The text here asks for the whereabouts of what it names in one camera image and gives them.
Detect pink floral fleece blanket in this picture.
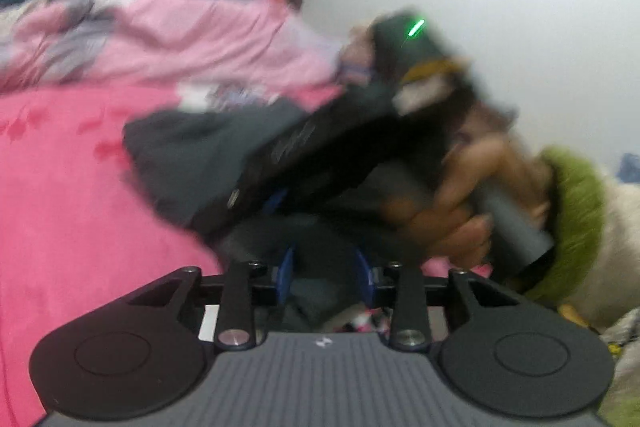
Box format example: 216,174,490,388
1,86,220,426

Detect person right hand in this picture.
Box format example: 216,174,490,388
382,133,553,270

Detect dark grey trousers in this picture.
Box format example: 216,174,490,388
124,105,400,333

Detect pink patterned duvet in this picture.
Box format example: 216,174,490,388
1,0,341,109

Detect blue storage box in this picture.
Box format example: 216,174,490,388
616,153,640,184

